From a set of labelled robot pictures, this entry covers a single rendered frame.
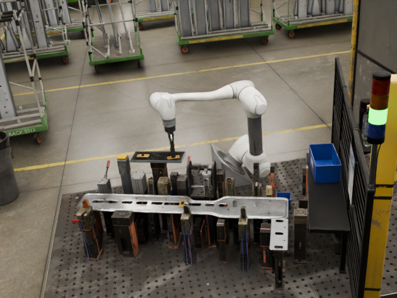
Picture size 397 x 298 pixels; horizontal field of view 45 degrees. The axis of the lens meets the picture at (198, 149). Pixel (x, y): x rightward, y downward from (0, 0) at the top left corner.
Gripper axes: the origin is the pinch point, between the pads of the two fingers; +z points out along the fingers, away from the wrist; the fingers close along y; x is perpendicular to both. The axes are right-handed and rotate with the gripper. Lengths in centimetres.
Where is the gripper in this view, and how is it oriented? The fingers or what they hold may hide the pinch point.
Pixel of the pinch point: (172, 152)
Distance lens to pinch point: 330.6
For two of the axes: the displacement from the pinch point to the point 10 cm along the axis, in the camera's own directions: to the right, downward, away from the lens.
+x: 9.9, -1.4, 0.9
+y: 1.5, 4.5, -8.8
